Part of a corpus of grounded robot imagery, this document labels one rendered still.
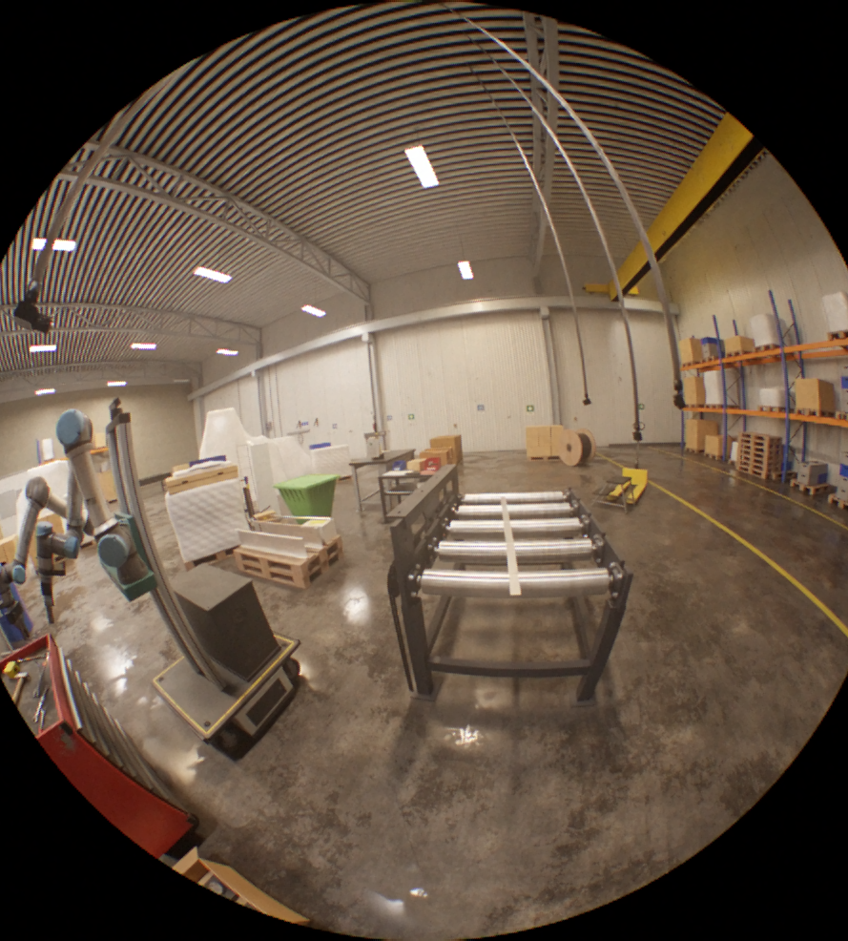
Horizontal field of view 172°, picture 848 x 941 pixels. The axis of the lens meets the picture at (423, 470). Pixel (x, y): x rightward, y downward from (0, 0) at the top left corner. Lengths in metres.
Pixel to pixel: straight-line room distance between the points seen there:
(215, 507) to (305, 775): 3.46
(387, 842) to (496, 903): 0.55
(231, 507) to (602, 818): 4.69
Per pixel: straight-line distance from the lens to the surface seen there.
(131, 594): 1.29
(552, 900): 1.61
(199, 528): 4.33
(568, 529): 1.72
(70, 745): 1.33
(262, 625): 1.78
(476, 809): 1.58
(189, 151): 8.53
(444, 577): 1.20
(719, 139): 7.36
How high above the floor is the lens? 1.55
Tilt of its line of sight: 10 degrees down
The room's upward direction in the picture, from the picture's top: 6 degrees counter-clockwise
